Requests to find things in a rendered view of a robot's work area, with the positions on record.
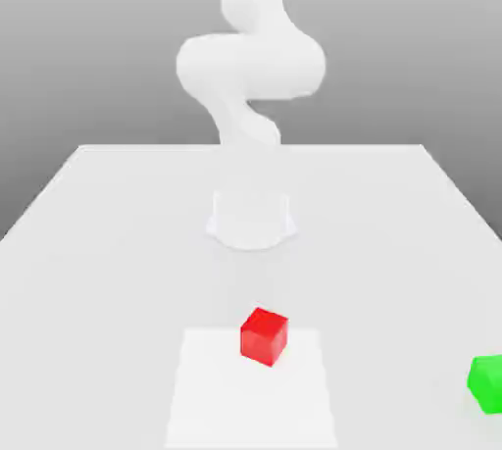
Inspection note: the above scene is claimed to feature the small red cube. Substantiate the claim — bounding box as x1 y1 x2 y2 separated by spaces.
239 306 290 369

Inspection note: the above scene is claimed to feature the small green cube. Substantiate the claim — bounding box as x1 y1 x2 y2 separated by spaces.
466 354 502 416

